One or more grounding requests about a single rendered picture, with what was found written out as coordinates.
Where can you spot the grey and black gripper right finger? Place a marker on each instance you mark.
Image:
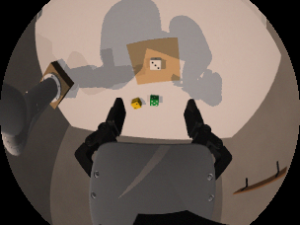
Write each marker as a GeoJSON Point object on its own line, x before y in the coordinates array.
{"type": "Point", "coordinates": [196, 129]}

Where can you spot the yellow die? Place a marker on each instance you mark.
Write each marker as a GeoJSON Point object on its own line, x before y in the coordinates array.
{"type": "Point", "coordinates": [136, 103]}

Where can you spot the white die with black pips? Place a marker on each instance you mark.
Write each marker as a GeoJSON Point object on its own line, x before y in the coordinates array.
{"type": "Point", "coordinates": [155, 63]}

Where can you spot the brown flat mat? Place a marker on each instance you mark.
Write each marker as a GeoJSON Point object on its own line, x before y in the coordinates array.
{"type": "Point", "coordinates": [165, 48]}

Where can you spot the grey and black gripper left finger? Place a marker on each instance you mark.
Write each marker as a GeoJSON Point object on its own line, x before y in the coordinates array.
{"type": "Point", "coordinates": [107, 131]}

